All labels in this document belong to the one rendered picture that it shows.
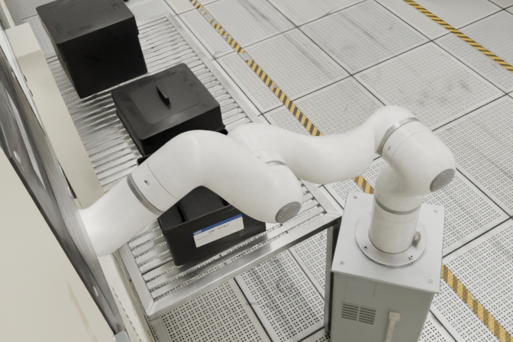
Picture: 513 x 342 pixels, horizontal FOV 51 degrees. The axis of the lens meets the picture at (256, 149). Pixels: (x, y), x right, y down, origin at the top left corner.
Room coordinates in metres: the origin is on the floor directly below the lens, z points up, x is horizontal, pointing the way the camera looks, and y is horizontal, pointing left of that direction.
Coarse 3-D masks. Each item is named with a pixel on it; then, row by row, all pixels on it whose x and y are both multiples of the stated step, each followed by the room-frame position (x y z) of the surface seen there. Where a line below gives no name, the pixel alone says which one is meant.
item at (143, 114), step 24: (168, 72) 1.53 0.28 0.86; (192, 72) 1.52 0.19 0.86; (120, 96) 1.43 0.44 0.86; (144, 96) 1.41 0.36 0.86; (168, 96) 1.40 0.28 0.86; (192, 96) 1.38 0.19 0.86; (120, 120) 1.42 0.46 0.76; (144, 120) 1.29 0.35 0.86; (168, 120) 1.28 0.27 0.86; (192, 120) 1.28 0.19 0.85; (216, 120) 1.32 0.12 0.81; (144, 144) 1.21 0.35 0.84
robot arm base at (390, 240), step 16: (368, 224) 0.86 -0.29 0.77; (384, 224) 0.78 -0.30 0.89; (400, 224) 0.76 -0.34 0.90; (416, 224) 0.79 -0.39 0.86; (368, 240) 0.81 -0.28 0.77; (384, 240) 0.77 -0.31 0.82; (400, 240) 0.76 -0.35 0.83; (416, 240) 0.80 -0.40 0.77; (368, 256) 0.76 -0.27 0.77; (384, 256) 0.76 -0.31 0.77; (400, 256) 0.75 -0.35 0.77; (416, 256) 0.75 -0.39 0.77
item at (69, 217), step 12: (12, 84) 0.50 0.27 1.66; (24, 108) 0.49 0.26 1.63; (36, 132) 0.48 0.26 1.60; (36, 144) 0.41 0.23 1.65; (48, 156) 0.47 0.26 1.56; (48, 168) 0.40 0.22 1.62; (48, 180) 0.35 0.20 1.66; (60, 180) 0.47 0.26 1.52; (60, 192) 0.39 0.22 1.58; (60, 204) 0.34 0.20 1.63; (72, 216) 0.38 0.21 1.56; (72, 228) 0.32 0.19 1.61; (84, 240) 0.37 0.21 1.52; (84, 252) 0.32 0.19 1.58; (96, 276) 0.31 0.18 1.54; (108, 300) 0.30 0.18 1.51
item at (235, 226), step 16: (224, 128) 1.14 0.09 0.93; (144, 160) 1.06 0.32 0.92; (192, 192) 1.05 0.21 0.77; (208, 192) 1.04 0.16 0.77; (176, 208) 0.99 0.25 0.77; (192, 208) 0.99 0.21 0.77; (208, 208) 0.98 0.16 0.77; (224, 208) 0.85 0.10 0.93; (160, 224) 0.83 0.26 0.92; (176, 224) 0.94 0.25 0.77; (192, 224) 0.82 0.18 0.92; (208, 224) 0.83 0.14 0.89; (224, 224) 0.85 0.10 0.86; (240, 224) 0.86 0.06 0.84; (256, 224) 0.88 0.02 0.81; (176, 240) 0.80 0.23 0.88; (192, 240) 0.82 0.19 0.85; (208, 240) 0.83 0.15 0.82; (224, 240) 0.85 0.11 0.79; (240, 240) 0.86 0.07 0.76; (176, 256) 0.80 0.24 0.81; (192, 256) 0.81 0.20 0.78
